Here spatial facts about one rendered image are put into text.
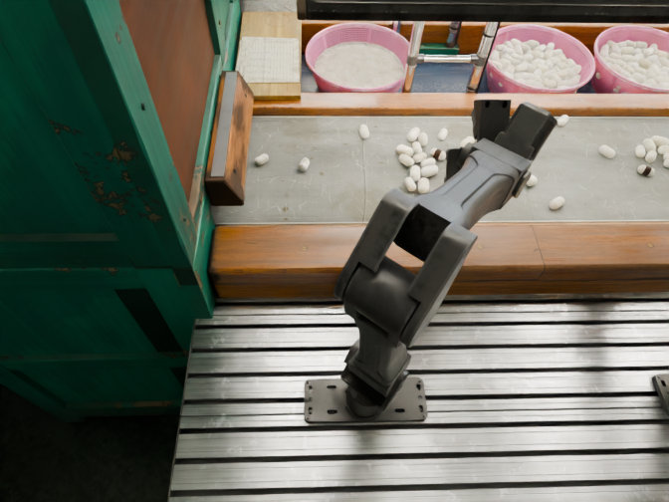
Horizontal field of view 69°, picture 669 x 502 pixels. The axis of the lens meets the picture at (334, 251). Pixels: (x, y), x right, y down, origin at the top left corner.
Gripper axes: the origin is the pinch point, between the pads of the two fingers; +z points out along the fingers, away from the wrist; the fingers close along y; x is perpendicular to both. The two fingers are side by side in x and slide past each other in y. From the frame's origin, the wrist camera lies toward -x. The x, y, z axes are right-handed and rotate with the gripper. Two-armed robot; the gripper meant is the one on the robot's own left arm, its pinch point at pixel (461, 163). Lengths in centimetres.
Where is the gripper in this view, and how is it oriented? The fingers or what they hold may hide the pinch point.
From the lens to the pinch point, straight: 89.8
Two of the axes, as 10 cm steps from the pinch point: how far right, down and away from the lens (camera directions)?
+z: -0.4, -2.7, 9.6
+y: -10.0, 0.1, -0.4
